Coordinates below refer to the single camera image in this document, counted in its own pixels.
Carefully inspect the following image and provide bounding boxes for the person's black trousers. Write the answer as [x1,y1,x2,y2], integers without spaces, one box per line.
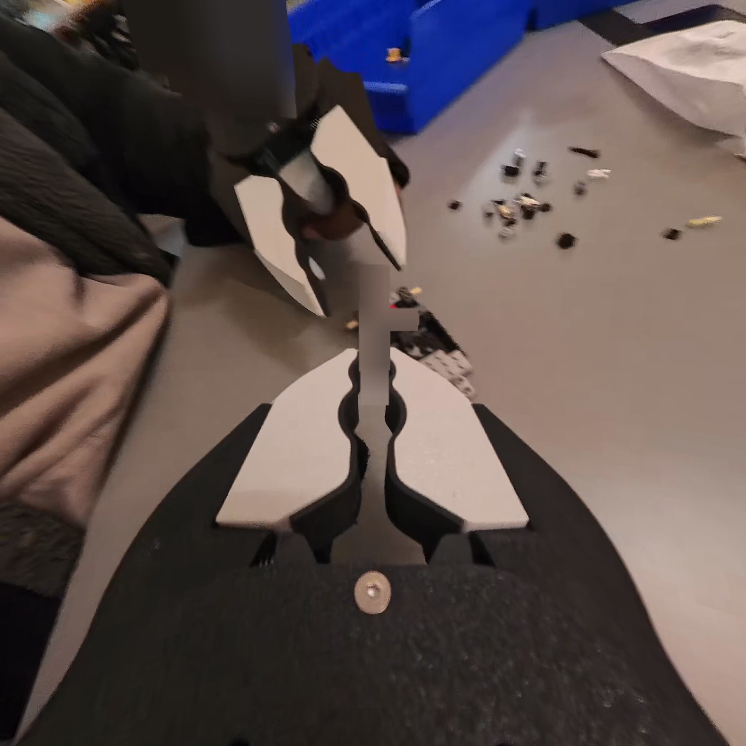
[0,583,65,744]

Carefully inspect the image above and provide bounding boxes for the person's taupe sweatshirt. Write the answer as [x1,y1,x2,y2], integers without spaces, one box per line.
[0,216,174,528]

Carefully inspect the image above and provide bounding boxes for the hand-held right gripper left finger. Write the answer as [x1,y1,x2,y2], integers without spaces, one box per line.
[214,349,362,565]

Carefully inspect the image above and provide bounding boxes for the black toy brick car chassis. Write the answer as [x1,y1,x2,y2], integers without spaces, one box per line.
[347,284,477,401]

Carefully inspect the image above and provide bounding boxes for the white printed paper bag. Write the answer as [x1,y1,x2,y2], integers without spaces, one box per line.
[601,19,746,159]

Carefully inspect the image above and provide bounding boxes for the grey desk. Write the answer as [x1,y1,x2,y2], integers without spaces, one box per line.
[17,17,746,746]

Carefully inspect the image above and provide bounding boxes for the person's left hand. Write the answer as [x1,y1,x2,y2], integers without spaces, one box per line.
[302,198,367,242]

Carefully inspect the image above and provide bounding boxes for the person's left forearm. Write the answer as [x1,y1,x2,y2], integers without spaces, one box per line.
[0,17,246,246]

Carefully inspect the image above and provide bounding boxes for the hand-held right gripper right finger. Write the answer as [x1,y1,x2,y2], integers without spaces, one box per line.
[383,349,531,565]

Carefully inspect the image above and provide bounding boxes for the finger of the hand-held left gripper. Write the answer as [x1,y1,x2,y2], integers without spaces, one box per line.
[233,175,332,319]
[310,105,409,273]

